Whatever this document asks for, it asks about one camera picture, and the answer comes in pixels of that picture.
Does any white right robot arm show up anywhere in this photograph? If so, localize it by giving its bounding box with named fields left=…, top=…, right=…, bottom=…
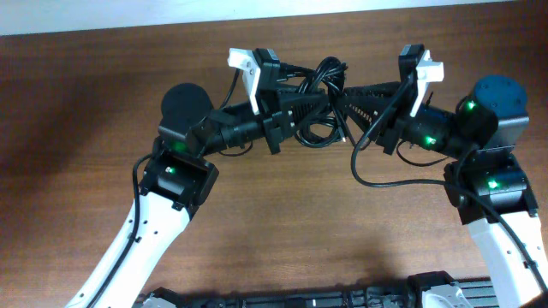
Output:
left=336, top=75, right=547, bottom=307

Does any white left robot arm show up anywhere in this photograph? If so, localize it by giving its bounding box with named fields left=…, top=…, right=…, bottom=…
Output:
left=68, top=83, right=329, bottom=307

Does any black right camera cable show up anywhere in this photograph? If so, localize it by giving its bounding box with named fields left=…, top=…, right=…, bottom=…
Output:
left=350, top=72, right=548, bottom=296

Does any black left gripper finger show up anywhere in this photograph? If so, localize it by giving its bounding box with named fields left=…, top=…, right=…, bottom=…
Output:
left=280, top=92, right=329, bottom=128
left=276, top=83, right=325, bottom=96

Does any black USB cable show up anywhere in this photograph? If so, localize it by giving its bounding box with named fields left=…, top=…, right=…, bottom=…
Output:
left=295, top=56, right=350, bottom=149

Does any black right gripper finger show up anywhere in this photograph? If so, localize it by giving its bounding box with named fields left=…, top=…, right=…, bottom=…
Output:
left=344, top=81, right=401, bottom=98
left=340, top=96, right=396, bottom=133

